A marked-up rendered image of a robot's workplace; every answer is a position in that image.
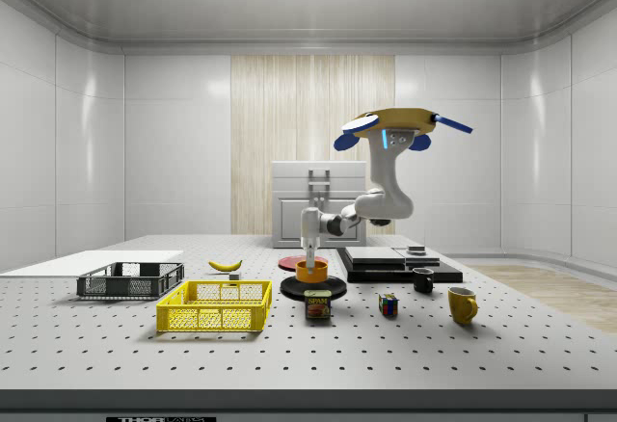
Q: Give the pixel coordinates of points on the red plate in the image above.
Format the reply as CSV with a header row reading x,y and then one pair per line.
x,y
287,263

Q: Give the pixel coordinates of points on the black mug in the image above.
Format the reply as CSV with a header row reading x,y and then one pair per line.
x,y
423,282

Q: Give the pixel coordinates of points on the white cabinet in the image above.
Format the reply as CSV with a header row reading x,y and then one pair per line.
x,y
289,200

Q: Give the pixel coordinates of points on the flat-sided can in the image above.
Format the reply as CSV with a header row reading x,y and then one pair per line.
x,y
317,306

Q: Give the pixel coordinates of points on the white board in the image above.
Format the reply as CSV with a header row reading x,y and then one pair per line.
x,y
87,260

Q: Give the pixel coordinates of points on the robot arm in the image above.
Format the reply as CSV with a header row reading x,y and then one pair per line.
x,y
385,186

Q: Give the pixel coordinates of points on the dark grey basket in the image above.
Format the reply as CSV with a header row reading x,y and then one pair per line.
x,y
125,287

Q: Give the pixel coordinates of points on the yellow mug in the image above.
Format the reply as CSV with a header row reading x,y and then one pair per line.
x,y
460,306

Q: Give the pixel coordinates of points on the yellow bowl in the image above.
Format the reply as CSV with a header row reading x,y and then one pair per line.
x,y
320,275

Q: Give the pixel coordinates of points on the black plate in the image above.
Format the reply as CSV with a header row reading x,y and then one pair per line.
x,y
291,288

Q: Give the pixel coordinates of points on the banana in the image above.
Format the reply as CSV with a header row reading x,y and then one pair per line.
x,y
225,266

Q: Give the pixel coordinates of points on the puzzle cube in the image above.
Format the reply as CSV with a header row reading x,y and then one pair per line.
x,y
388,305

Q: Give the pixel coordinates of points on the yellow basket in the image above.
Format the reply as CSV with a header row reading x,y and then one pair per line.
x,y
212,318

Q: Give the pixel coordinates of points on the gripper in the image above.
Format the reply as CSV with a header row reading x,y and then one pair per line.
x,y
311,255

